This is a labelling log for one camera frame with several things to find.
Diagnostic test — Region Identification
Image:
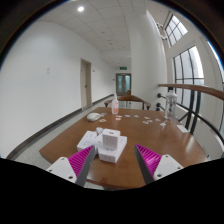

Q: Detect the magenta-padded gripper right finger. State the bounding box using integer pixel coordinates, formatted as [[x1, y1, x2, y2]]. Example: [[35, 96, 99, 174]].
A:
[[133, 143, 185, 186]]

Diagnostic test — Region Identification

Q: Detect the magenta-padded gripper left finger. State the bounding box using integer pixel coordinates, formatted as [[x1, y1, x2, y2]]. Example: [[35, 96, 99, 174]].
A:
[[45, 145, 97, 188]]

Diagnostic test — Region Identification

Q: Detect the white power strip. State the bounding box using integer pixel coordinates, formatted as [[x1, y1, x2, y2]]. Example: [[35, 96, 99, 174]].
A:
[[76, 130, 100, 153], [97, 134, 128, 164]]

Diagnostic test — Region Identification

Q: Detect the white paper card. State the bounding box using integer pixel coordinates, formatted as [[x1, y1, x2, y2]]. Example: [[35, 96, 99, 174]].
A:
[[176, 124, 190, 134]]

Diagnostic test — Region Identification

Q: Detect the white computer mouse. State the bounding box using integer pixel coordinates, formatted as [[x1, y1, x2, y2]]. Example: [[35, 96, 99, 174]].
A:
[[86, 112, 103, 122]]

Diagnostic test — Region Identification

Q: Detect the clear plastic water bottle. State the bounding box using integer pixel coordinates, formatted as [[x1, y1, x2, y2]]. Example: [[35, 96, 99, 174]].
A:
[[164, 87, 179, 121]]

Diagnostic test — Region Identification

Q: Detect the wooden armchair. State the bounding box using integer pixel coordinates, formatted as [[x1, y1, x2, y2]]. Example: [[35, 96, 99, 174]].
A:
[[103, 94, 152, 111]]

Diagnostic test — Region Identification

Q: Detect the white pump bottle orange label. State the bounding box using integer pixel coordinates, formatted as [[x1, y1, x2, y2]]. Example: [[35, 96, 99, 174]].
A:
[[111, 93, 120, 116]]

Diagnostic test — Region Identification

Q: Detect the wood-topped black metal railing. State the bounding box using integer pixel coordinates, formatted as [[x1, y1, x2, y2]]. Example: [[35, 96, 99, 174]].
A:
[[157, 83, 224, 158]]

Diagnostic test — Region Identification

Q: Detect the grey side door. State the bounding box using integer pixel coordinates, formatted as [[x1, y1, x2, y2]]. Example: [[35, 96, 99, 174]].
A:
[[79, 58, 93, 111]]

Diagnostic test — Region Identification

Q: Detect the glass double door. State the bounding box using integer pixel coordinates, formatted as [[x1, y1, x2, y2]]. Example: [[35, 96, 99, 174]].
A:
[[115, 73, 132, 98]]

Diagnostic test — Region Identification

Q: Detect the tall arched grid window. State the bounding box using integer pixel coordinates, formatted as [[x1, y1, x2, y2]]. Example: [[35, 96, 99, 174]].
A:
[[172, 45, 205, 113]]

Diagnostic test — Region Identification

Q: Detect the small upper grid window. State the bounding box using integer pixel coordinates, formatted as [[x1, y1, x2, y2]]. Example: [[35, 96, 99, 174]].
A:
[[164, 13, 189, 48]]

